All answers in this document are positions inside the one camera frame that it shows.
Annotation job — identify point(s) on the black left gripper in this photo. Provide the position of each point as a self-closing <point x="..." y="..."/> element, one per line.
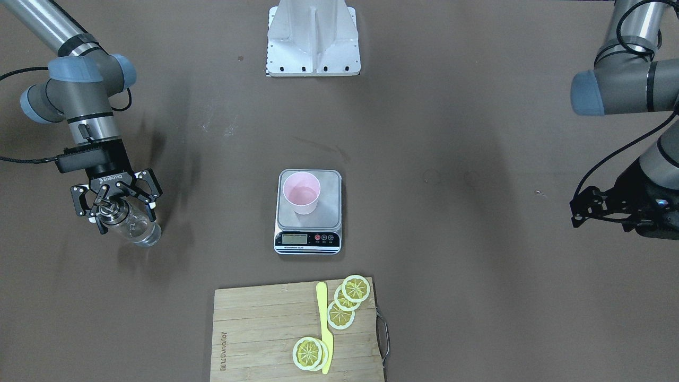
<point x="632" y="197"/>

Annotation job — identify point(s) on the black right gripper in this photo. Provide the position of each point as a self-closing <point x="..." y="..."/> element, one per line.
<point x="107" y="171"/>

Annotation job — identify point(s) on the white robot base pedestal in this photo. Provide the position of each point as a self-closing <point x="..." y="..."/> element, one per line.
<point x="312" y="39"/>

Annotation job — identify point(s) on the pink plastic cup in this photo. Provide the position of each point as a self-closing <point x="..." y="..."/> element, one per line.
<point x="302" y="190"/>

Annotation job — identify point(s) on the lemon slice lower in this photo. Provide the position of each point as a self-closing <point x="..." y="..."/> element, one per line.
<point x="338" y="318"/>

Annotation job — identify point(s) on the digital kitchen scale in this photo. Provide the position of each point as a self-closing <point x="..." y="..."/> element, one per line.
<point x="308" y="218"/>

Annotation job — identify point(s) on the glass sauce bottle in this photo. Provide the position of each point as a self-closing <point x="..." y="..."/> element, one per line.
<point x="129" y="222"/>

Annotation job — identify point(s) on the lemon slice under pair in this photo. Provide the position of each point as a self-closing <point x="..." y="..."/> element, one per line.
<point x="324" y="355"/>

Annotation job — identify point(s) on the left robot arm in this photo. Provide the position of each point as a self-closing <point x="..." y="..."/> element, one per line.
<point x="627" y="79"/>

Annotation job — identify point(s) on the lemon slice middle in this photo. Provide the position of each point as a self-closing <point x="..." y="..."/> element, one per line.
<point x="343" y="302"/>

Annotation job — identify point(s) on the lemon slice top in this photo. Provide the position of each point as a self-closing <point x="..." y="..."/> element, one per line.
<point x="356" y="288"/>

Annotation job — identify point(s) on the bamboo cutting board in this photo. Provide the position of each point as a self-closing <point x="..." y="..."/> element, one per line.
<point x="255" y="329"/>

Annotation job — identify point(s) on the yellow plastic knife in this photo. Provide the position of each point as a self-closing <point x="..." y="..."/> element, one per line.
<point x="326" y="336"/>

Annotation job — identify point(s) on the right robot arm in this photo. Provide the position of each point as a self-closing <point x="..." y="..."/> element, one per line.
<point x="82" y="78"/>

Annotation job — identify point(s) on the lemon slice front pair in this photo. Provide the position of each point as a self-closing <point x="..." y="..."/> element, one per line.
<point x="306" y="353"/>

